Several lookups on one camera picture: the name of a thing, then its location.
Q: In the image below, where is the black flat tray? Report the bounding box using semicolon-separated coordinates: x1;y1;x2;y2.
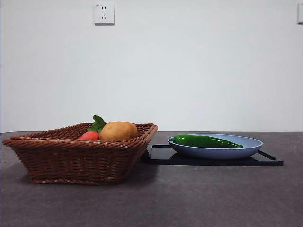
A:
141;143;284;166

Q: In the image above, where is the green pepper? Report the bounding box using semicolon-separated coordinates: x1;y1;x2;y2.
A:
170;134;244;149

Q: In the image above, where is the blue plate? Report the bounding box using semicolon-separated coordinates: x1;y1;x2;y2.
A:
168;133;264;160

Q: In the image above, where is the brown wicker basket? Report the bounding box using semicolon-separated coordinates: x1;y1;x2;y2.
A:
2;122;159;186

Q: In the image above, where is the tan potato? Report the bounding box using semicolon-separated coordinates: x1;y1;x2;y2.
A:
98;121;138;141

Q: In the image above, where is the orange carrot with green leaves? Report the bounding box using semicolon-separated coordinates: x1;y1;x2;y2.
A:
77;115;107;141

